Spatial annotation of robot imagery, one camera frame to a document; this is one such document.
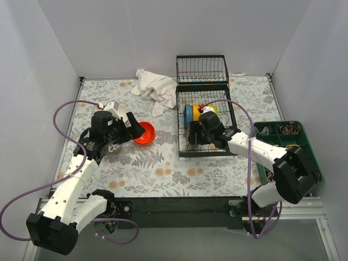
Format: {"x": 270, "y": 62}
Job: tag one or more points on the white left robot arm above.
{"x": 58, "y": 224}

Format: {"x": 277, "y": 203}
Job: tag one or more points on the floral table mat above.
{"x": 156, "y": 170}

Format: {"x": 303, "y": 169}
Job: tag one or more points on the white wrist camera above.
{"x": 112, "y": 107}
{"x": 207, "y": 109}

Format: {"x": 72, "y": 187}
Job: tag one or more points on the yellow orange bowl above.
{"x": 195, "y": 112}

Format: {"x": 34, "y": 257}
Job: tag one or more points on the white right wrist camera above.
{"x": 207, "y": 109}

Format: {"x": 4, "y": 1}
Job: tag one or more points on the green compartment tray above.
{"x": 287, "y": 134}

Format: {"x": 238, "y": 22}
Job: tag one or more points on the pink patterned bowl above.
{"x": 114, "y": 148}

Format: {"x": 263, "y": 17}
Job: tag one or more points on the black wire dish rack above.
{"x": 203, "y": 94}

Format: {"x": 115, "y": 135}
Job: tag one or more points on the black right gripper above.
{"x": 193, "y": 133}

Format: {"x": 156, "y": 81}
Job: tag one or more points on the blue bowl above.
{"x": 188, "y": 114}

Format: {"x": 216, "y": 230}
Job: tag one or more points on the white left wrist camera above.
{"x": 112, "y": 107}

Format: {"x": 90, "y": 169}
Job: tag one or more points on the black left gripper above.
{"x": 126, "y": 128}

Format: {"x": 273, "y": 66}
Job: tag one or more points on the crumpled white cloth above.
{"x": 161, "y": 89}

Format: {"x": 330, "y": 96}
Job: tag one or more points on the dark patterned bowl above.
{"x": 187, "y": 139}

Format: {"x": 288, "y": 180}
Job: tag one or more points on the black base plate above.
{"x": 176, "y": 212}

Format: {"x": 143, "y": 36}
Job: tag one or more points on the black wire basket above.
{"x": 201, "y": 69}

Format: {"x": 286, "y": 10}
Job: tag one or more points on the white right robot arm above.
{"x": 294, "y": 173}

